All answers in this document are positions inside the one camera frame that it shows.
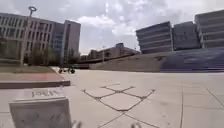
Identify dark grey block building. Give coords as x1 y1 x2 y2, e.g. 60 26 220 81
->
172 20 202 52

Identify grey banded block building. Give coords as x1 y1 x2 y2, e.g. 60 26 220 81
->
135 20 174 55

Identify low concrete wall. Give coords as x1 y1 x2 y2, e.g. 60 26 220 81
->
63 62 92 70

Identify pale stone block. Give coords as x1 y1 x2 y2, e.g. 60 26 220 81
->
8 87 73 128

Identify robot's own part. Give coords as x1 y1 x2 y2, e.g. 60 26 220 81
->
71 121 83 128
130 121 143 128

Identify large grey windowed building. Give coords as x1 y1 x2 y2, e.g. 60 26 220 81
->
0 12 82 66

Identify row of trees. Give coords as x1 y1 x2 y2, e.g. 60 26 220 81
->
0 38 81 67

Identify ring-topped lamp pole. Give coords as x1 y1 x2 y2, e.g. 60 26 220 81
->
19 5 38 66

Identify wide stone stairs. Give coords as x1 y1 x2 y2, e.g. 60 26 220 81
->
89 46 224 74

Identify low building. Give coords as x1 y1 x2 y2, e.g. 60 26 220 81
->
80 42 141 62

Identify grey stone slab plaza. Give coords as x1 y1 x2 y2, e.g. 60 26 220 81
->
0 67 224 128

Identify pale banded block building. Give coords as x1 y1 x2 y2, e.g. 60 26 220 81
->
194 9 224 50

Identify low raised stone bed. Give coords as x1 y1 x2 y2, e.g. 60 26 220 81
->
0 65 72 90

